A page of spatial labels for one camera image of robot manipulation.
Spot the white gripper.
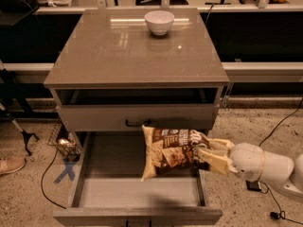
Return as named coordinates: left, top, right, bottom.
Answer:
left=197, top=139, right=265, bottom=182

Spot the brown chip bag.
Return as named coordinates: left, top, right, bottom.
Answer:
left=141, top=126, right=210, bottom=182

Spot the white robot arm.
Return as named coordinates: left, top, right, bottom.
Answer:
left=196, top=138, right=303, bottom=202

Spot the open grey middle drawer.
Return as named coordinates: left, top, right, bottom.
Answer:
left=53, top=132, right=223, bottom=227

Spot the grey drawer cabinet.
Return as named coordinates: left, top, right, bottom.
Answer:
left=45, top=8, right=228, bottom=146

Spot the black power adapter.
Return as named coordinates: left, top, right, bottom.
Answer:
left=246, top=181, right=261, bottom=192

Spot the white ceramic bowl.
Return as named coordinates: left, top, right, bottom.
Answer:
left=144, top=10, right=174, bottom=35

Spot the blue tape cross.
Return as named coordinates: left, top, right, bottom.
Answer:
left=54, top=156, right=79, bottom=183

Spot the black tripod leg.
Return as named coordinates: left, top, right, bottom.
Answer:
left=0, top=103, right=40, bottom=156

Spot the tan shoe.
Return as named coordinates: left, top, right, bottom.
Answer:
left=0, top=157, right=26, bottom=175

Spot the black drawer handle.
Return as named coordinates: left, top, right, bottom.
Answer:
left=125, top=119, right=152, bottom=127

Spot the black cable right floor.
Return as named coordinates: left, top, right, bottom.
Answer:
left=258, top=96, right=303, bottom=225

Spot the black cable floor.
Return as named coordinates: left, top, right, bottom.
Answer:
left=258, top=96, right=303, bottom=225
left=40, top=147, right=67, bottom=210

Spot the wire basket with shiny object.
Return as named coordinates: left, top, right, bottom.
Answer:
left=48, top=123, right=80, bottom=156

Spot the black cable left floor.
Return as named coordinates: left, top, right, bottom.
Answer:
left=40, top=147, right=67, bottom=210

